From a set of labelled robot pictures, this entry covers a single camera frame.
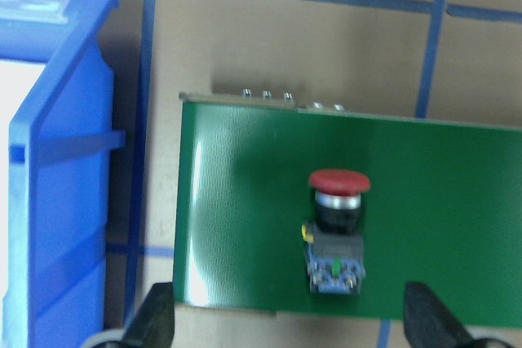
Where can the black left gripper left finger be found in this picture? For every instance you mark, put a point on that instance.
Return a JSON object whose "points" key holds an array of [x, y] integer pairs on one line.
{"points": [[154, 322]]}

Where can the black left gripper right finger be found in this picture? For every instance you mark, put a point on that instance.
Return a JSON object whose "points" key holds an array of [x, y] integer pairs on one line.
{"points": [[427, 322]]}

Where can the red mushroom push button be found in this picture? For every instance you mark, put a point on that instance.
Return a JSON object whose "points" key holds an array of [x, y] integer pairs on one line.
{"points": [[334, 247]]}

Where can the green conveyor belt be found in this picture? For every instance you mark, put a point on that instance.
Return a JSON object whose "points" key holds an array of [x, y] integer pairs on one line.
{"points": [[314, 211]]}

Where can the blue bin left side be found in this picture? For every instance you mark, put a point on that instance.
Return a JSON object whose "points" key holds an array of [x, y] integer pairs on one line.
{"points": [[69, 197]]}

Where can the white foam pad left bin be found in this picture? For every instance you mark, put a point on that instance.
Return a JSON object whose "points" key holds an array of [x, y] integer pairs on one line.
{"points": [[26, 98]]}

